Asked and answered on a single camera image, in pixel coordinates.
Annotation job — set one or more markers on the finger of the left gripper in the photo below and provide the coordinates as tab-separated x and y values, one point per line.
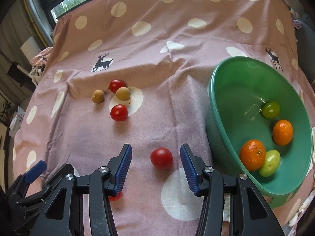
35	172

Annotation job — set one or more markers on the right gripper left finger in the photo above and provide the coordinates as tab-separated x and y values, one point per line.
63	212

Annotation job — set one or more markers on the red cherry tomato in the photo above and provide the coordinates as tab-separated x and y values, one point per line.
115	198
116	84
119	113
161	158

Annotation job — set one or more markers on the green apple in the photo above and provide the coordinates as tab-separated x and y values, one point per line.
271	110

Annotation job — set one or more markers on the orange mandarin near front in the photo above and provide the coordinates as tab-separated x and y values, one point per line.
252	155

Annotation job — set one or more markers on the orange mandarin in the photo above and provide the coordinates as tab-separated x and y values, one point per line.
252	155
282	132

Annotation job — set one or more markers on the light green oval fruit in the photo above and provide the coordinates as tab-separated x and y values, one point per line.
271	163

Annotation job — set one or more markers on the green plastic bowl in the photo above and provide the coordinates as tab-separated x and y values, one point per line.
238	89

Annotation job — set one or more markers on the brown longan left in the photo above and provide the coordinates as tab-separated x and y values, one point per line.
98	96

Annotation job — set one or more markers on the brown longan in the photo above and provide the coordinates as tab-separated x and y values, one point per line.
98	96
123	93

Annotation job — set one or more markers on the brown longan right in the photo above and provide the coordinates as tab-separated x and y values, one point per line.
123	93

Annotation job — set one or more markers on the orange mandarin at back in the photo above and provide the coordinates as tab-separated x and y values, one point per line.
282	132

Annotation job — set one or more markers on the crumpled white tissue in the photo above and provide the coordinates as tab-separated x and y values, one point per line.
299	209

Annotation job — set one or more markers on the floral cloth bundle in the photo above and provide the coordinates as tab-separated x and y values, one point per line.
39	62

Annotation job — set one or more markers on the pink polka dot tablecloth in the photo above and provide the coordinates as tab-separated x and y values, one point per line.
165	52

